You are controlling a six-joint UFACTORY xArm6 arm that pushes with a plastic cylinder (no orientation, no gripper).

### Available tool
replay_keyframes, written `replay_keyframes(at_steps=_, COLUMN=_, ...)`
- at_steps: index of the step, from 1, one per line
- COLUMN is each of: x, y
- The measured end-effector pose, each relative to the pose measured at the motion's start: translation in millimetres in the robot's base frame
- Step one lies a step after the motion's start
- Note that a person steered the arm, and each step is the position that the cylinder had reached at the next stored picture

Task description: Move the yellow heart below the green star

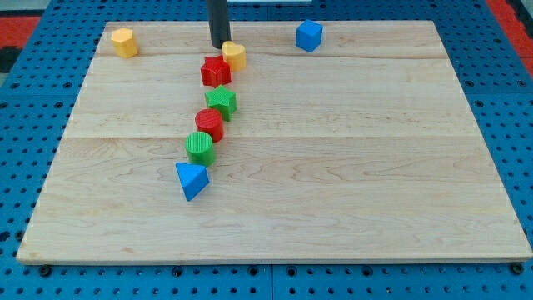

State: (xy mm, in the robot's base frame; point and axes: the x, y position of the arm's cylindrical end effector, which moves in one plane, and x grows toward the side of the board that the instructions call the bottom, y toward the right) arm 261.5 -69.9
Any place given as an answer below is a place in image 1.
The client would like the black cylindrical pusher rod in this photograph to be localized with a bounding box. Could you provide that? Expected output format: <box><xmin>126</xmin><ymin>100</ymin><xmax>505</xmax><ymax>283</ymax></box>
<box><xmin>207</xmin><ymin>0</ymin><xmax>232</xmax><ymax>49</ymax></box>

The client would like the yellow heart block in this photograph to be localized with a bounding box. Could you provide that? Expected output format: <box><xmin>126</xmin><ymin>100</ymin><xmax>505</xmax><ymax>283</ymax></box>
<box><xmin>222</xmin><ymin>41</ymin><xmax>247</xmax><ymax>72</ymax></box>

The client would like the red star block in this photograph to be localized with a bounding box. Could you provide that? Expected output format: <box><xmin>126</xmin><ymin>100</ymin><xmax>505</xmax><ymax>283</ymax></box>
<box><xmin>200</xmin><ymin>55</ymin><xmax>232</xmax><ymax>88</ymax></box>

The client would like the green star block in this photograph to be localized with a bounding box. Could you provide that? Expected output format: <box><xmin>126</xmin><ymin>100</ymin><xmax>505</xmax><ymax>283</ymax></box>
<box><xmin>204</xmin><ymin>85</ymin><xmax>237</xmax><ymax>122</ymax></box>

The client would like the blue cube block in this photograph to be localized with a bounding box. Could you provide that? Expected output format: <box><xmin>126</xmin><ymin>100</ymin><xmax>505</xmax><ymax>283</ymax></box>
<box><xmin>295</xmin><ymin>19</ymin><xmax>323</xmax><ymax>53</ymax></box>

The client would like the yellow hexagon block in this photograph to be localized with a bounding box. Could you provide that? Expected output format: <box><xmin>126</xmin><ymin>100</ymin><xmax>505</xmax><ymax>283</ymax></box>
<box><xmin>111</xmin><ymin>27</ymin><xmax>138</xmax><ymax>58</ymax></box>

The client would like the red cylinder block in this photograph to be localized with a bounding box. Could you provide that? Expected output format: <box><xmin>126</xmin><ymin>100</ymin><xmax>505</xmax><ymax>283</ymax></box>
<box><xmin>195</xmin><ymin>108</ymin><xmax>224</xmax><ymax>143</ymax></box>

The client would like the green cylinder block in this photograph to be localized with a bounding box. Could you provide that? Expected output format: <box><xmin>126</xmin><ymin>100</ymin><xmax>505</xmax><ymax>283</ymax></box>
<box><xmin>184</xmin><ymin>132</ymin><xmax>216</xmax><ymax>167</ymax></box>

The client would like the blue triangle block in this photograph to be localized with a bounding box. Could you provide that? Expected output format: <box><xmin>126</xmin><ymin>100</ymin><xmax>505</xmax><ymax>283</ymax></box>
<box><xmin>176</xmin><ymin>162</ymin><xmax>210</xmax><ymax>202</ymax></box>

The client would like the light wooden board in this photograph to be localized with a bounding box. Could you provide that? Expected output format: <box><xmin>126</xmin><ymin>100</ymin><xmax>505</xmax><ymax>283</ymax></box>
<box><xmin>17</xmin><ymin>21</ymin><xmax>532</xmax><ymax>265</ymax></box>

